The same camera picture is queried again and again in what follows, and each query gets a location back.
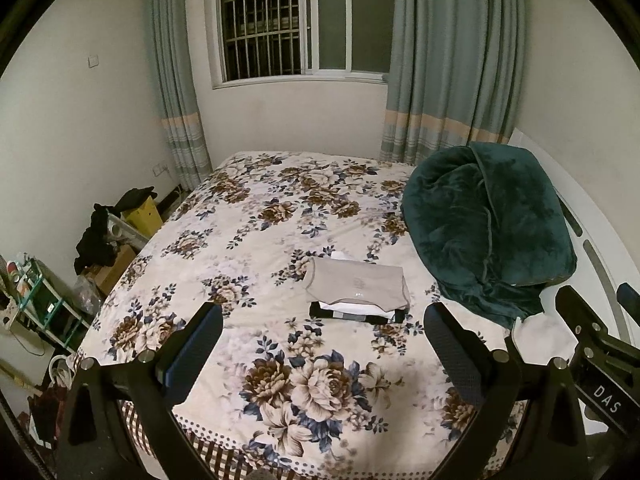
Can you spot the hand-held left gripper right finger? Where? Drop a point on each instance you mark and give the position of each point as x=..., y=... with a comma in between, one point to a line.
x=452, y=355

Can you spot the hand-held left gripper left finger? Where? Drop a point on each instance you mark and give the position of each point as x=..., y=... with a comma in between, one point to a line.
x=192, y=355

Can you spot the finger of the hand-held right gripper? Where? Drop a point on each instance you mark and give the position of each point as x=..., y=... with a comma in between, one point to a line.
x=630, y=297
x=582, y=317

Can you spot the beige long-sleeve shirt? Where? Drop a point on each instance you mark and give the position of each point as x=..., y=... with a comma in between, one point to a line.
x=357, y=282

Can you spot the black clothes heap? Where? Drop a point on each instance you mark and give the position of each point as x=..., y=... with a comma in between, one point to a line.
x=95, y=245

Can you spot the white fleece garment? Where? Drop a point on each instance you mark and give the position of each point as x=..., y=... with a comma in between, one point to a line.
x=542, y=335

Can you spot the white curved headboard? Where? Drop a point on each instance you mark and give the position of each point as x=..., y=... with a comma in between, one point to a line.
x=600, y=220

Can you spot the bed with floral sheet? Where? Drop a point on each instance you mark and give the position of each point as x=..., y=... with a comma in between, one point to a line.
x=250, y=270

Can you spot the white folded garment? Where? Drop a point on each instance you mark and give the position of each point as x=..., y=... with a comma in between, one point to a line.
x=350, y=308

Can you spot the cardboard box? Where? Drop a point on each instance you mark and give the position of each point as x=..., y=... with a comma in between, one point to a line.
x=115, y=270

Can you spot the clear plastic bag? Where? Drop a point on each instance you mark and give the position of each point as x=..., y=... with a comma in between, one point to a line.
x=87, y=295

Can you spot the dark green plush blanket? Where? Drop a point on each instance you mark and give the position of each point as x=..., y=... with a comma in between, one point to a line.
x=480, y=230

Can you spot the white plastic basket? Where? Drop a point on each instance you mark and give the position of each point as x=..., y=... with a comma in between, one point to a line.
x=125, y=230

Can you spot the yellow box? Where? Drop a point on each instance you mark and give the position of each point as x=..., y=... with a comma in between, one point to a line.
x=145, y=219

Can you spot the green shelf rack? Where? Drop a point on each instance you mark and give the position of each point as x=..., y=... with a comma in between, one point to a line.
x=45, y=305

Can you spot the black cloth on yellow box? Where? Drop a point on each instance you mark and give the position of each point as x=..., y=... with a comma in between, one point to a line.
x=134, y=199

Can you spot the wooden broom stick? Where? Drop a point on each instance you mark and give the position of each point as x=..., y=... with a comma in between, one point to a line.
x=15, y=374

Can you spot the grey-green curtain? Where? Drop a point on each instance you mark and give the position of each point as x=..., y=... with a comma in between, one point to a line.
x=450, y=60
x=175, y=85

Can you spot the barred window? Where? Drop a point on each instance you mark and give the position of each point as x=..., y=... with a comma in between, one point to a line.
x=265, y=20

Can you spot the white wall socket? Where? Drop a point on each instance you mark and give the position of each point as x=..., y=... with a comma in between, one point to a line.
x=160, y=168

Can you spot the white wall switch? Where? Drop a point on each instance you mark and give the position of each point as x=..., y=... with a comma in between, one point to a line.
x=92, y=61

